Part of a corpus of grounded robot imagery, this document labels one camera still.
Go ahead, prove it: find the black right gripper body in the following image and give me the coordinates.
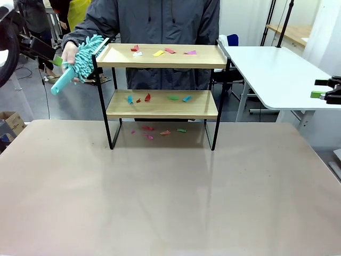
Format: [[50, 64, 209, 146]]
[[321, 76, 341, 105]]

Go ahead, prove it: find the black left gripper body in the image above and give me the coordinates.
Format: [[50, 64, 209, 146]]
[[20, 36, 57, 62]]

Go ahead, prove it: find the teal microfiber duster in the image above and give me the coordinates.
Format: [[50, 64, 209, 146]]
[[50, 35, 105, 96]]

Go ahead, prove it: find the person's right forearm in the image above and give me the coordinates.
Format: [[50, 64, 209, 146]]
[[62, 24, 120, 51]]

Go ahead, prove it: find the person's right hand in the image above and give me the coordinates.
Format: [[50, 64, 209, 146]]
[[61, 42, 80, 71]]

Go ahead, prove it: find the person in dark clothes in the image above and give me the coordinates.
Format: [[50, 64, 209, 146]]
[[17, 0, 55, 78]]

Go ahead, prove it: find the white desk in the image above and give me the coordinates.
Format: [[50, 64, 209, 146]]
[[0, 50, 25, 91]]

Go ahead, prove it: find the large white table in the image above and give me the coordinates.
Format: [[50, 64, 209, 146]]
[[216, 39, 341, 131]]

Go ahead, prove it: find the person in yellow apron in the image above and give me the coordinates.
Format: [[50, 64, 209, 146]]
[[50, 0, 93, 33]]

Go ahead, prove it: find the wooden workbench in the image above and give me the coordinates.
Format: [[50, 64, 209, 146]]
[[265, 24, 313, 49]]

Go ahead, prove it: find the black light stand pole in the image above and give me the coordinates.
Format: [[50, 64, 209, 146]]
[[276, 0, 295, 49]]

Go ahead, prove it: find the cardboard box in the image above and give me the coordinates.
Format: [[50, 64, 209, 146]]
[[0, 111, 27, 142]]

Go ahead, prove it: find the black tripod stand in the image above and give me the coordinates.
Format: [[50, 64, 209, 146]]
[[260, 0, 277, 46]]

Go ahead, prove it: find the blue chair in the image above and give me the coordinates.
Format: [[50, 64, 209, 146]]
[[226, 34, 240, 48]]

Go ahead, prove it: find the person in grey jacket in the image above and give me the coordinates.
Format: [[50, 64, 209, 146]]
[[62, 0, 221, 91]]

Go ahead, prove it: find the black robot cable hose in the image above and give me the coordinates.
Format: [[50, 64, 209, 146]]
[[0, 6, 26, 89]]

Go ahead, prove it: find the black floor cable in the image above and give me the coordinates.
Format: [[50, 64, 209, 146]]
[[39, 68, 52, 119]]

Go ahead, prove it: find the two-tier wooden shelf black frame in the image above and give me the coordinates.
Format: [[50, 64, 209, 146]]
[[91, 37, 232, 151]]

